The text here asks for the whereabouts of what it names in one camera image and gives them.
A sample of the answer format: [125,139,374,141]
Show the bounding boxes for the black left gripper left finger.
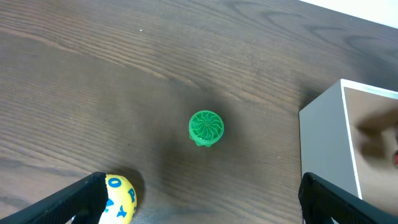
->
[1,172,108,224]

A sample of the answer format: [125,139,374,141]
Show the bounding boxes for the green ribbed plastic cap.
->
[188,110,224,147]

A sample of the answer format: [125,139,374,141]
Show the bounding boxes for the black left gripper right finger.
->
[298,172,397,224]

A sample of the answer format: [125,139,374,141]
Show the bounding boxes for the yellow ball blue letters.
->
[99,174,137,224]

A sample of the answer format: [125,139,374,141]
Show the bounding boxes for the white cardboard box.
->
[299,79,397,215]

